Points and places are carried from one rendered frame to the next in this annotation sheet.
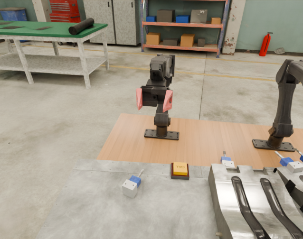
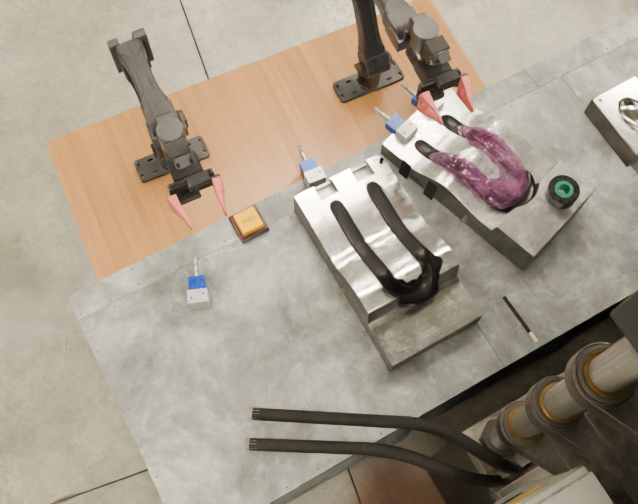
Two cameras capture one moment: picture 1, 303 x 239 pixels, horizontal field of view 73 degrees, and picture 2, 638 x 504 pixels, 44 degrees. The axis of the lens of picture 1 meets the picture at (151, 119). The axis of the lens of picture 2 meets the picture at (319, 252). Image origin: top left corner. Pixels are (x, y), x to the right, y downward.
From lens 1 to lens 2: 1.24 m
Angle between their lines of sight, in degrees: 41
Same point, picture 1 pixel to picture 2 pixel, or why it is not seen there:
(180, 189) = (265, 254)
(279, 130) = (371, 70)
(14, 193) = not seen: outside the picture
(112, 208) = (193, 337)
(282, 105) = (364, 28)
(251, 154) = (341, 123)
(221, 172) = (313, 205)
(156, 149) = not seen: hidden behind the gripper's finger
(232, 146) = (307, 119)
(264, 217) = (384, 245)
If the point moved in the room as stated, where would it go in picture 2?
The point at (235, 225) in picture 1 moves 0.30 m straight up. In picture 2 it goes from (356, 278) to (364, 231)
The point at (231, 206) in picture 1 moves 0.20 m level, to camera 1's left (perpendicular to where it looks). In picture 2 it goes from (343, 251) to (276, 293)
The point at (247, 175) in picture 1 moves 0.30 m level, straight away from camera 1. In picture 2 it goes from (348, 190) to (348, 90)
